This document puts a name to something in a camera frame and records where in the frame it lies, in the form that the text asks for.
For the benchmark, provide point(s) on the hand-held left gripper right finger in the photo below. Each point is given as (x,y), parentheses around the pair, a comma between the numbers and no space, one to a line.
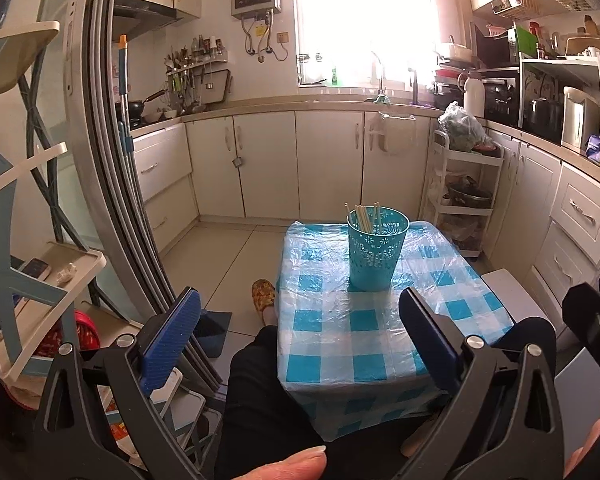
(430,342)

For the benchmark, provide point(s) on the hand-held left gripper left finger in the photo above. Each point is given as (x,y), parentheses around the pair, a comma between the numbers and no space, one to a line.
(170,345)

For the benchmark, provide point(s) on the teal perforated basket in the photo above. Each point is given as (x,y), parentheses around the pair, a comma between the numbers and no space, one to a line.
(377,260)

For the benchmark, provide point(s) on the bunch of wooden chopsticks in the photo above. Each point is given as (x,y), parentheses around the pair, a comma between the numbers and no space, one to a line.
(365,220)

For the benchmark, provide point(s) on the person's right hand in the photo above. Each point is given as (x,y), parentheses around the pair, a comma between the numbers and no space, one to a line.
(587,452)

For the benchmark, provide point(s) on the person's left hand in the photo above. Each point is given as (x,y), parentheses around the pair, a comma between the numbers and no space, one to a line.
(290,465)

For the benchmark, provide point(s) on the dark blue floor pad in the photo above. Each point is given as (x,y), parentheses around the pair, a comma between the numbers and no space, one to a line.
(215,332)

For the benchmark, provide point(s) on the red basket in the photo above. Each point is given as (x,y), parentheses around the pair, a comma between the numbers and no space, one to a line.
(82,332)

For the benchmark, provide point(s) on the white low stool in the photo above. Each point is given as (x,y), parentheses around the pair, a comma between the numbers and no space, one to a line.
(510,287)

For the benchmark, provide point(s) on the blue white checked tablecloth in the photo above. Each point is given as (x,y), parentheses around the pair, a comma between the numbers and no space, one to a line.
(330,310)

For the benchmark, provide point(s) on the yellow patterned slipper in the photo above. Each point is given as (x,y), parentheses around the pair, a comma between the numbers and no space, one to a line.
(264,297)

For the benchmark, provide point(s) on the person's left leg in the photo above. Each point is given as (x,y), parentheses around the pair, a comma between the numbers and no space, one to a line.
(260,400)

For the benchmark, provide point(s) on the white blue storage shelf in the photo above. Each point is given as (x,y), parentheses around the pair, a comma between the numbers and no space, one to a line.
(55,300)

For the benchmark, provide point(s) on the small white packet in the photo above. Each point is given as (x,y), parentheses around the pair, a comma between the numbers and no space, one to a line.
(65,272)

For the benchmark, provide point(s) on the white tiered trolley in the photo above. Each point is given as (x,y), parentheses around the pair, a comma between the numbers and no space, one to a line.
(467,211)

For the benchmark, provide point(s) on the dark lidded pot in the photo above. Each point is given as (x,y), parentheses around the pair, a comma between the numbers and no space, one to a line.
(470,195)

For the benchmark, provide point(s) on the dark phone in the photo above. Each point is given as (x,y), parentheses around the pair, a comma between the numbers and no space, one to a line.
(35,268)

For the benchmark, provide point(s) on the white electric water boiler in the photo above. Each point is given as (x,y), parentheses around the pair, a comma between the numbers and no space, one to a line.
(580,120)

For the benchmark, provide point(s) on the black cooking pot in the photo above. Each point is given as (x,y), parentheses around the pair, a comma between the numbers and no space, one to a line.
(542,116)

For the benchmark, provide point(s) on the white hanging bin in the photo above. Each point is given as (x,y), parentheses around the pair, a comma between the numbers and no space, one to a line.
(395,135)

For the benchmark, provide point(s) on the black toaster oven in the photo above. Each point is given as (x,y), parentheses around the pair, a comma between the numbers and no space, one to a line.
(500,102)

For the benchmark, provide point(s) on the plastic bag of greens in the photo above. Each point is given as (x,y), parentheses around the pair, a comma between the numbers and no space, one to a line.
(462,127)

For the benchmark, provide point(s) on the white countertop shelf rack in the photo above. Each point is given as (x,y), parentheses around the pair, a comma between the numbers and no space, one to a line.
(555,61)

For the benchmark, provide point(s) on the white thermos jug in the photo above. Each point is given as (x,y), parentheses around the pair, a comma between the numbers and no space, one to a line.
(474,97)

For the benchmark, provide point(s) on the black wok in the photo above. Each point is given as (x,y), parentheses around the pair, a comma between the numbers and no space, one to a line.
(137,107)

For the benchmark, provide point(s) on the green cloth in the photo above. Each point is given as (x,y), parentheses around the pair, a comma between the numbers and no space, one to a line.
(381,99)

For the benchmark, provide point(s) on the straight metal faucet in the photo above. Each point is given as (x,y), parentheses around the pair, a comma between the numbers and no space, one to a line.
(415,90)

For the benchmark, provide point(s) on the green cutting board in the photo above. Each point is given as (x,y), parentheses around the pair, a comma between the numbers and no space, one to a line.
(527,42)

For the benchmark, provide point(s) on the curved kitchen faucet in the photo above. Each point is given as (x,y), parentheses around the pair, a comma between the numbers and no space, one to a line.
(381,85)

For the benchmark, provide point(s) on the metal tray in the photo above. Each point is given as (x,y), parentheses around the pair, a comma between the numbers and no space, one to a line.
(220,87)

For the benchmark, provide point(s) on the black microwave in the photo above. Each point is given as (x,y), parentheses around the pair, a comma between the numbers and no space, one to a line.
(495,47)

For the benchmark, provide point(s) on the green bottle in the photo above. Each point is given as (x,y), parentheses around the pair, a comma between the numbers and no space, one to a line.
(334,77)

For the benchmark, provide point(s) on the bright kitchen window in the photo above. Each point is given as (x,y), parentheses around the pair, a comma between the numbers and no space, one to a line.
(365,20)

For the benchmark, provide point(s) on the black range hood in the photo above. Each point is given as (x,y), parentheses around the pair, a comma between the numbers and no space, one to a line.
(140,12)

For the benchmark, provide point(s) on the grey sliding door frame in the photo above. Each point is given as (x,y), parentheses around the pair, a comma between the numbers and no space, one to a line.
(120,210)

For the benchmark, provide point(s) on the wall utensil rack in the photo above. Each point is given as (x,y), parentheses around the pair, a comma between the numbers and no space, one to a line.
(190,67)

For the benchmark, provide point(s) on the wall socket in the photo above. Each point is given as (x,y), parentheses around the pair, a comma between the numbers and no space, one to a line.
(283,37)

